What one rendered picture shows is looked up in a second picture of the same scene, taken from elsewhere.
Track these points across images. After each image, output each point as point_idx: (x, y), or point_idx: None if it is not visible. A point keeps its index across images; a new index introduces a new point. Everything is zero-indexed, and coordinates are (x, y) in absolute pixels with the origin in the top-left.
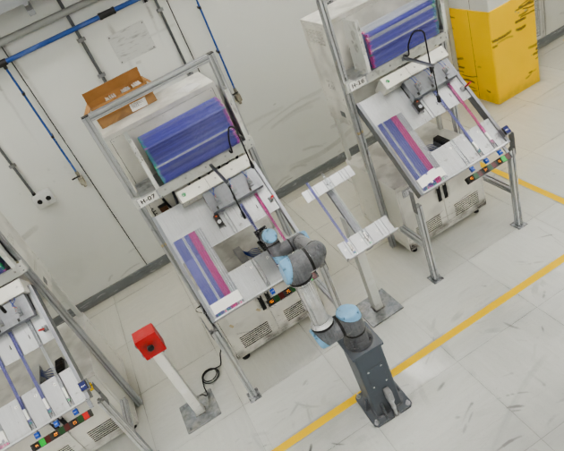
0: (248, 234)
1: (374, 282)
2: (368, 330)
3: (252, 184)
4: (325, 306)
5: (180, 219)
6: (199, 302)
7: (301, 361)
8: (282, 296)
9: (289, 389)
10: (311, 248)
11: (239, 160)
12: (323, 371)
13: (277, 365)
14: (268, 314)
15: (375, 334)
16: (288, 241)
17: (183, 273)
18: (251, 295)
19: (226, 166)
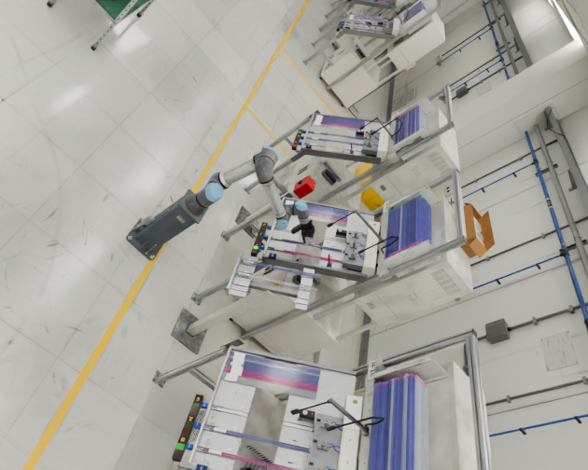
0: (324, 307)
1: (208, 320)
2: (193, 204)
3: (348, 255)
4: (228, 324)
5: (360, 223)
6: None
7: (214, 268)
8: (260, 229)
9: (207, 242)
10: (269, 160)
11: (373, 260)
12: (195, 260)
13: (227, 261)
14: (259, 272)
15: (187, 211)
16: (287, 213)
17: None
18: None
19: (375, 252)
